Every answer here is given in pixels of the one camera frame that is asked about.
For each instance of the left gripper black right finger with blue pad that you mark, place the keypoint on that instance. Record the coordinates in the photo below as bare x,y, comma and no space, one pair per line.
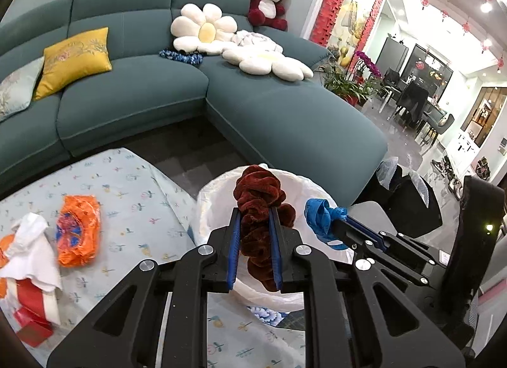
354,315

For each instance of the red cardboard box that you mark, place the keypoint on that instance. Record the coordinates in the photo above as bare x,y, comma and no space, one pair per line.
35,311

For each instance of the blue beaded item on sofa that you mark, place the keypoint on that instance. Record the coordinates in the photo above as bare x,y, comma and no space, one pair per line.
194,58

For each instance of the black lined trash bin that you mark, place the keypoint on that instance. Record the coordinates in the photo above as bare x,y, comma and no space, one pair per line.
406,198

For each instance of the red and white plush bear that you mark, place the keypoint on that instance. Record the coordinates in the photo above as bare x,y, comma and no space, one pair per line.
269,1

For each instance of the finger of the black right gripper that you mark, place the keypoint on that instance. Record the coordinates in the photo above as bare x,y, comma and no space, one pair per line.
356,235

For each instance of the white daisy flower pillow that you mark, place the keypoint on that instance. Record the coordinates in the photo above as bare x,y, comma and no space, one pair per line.
204,30

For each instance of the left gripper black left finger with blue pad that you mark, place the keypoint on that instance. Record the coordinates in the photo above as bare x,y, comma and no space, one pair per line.
156,311

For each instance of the white lined trash bin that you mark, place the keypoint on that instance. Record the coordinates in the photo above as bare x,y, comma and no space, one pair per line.
215,203

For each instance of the floral light blue tablecloth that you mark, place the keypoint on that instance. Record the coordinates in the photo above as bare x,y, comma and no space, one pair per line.
143,215

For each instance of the dark red velvet scrunchie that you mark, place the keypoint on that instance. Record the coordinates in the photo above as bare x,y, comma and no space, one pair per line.
257,191

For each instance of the white tissue paper pile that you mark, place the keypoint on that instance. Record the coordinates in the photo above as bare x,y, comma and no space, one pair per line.
31,256

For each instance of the blue scrunchie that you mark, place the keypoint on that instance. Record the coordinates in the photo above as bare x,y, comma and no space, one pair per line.
319,216

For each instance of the teal green sofa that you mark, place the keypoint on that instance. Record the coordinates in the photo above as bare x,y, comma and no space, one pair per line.
299,127

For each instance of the light blue embroidered cushion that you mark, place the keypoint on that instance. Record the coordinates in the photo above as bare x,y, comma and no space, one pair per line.
17,88

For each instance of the large orange paper decoration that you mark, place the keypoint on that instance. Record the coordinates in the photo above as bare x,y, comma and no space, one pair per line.
4,245

